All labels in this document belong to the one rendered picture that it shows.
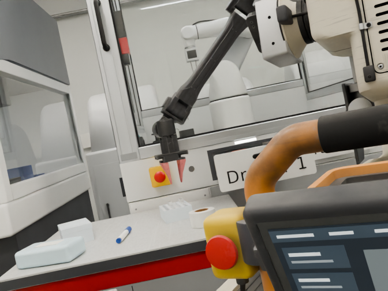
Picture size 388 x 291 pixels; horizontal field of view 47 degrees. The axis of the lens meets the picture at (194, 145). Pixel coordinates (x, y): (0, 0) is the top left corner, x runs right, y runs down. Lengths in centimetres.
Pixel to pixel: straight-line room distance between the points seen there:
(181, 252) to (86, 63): 405
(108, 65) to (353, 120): 134
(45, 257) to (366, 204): 94
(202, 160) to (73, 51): 355
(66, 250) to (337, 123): 84
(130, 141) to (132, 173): 12
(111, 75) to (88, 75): 329
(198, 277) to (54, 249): 35
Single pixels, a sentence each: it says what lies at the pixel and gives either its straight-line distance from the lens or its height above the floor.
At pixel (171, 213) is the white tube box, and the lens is 134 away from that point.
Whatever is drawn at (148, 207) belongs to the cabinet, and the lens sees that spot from 168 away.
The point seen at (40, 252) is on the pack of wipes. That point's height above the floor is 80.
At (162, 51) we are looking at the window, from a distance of 170.
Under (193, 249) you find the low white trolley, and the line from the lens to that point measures 109.
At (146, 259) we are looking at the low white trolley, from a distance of 110.
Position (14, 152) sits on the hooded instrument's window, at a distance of 172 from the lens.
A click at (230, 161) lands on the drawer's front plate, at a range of 132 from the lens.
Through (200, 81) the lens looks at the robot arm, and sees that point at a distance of 141.
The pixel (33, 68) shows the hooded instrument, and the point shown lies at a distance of 210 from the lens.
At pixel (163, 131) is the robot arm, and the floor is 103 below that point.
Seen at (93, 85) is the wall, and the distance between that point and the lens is 495.
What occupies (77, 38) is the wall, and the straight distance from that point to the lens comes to 506.
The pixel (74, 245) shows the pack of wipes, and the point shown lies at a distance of 118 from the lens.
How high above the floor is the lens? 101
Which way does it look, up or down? 2 degrees down
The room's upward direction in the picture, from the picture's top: 11 degrees counter-clockwise
